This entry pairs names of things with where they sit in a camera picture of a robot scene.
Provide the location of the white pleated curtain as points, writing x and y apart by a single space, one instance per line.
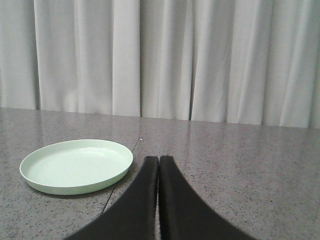
235 61

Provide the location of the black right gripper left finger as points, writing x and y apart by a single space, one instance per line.
132 216

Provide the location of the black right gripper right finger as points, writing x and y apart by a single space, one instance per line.
184 215

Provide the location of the light green round plate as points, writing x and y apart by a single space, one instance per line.
76 167

